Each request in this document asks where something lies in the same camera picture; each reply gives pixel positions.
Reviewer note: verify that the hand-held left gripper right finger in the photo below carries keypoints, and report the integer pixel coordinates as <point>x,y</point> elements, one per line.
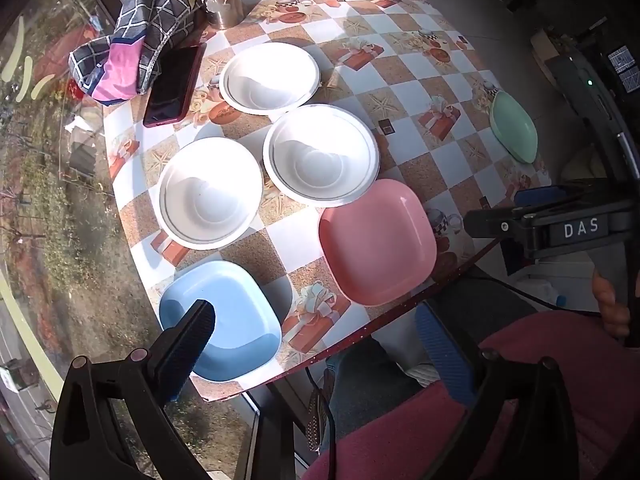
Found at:
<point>445,355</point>

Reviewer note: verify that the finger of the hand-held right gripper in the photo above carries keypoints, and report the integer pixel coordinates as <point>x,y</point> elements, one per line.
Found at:
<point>540,195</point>
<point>492,224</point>

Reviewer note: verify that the person's right hand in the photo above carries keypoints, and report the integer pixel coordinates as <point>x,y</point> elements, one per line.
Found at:
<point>611,305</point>

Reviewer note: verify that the person's red garment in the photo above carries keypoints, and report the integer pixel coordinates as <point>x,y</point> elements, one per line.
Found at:
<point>400,440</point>

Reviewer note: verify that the pink square plate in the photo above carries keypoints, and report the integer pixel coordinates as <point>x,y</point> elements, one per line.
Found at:
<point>377,240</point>

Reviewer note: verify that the white plastic jug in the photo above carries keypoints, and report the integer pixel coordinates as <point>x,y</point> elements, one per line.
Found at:
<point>540,290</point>

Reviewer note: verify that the printed checkered tablecloth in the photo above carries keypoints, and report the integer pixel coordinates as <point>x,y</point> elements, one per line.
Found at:
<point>415,65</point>

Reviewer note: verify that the dark red phone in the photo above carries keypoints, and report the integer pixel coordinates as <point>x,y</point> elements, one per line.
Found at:
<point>175,85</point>

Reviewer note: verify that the green square plate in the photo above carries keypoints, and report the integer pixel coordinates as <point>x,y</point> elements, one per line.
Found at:
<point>515,125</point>

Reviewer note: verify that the checkered navy pink cloth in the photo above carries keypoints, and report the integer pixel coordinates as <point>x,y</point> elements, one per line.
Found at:
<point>150,10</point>

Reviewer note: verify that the white bowl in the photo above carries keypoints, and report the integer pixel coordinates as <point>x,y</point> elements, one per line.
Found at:
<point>320,155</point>
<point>270,77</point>
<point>207,192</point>

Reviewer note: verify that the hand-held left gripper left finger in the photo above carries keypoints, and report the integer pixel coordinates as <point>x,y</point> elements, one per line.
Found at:
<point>187,355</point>

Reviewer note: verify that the blue square plate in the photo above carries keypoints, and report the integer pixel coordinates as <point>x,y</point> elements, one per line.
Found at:
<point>235,305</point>

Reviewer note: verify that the person's blue jeans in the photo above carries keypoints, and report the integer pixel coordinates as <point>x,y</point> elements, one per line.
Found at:
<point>365,365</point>

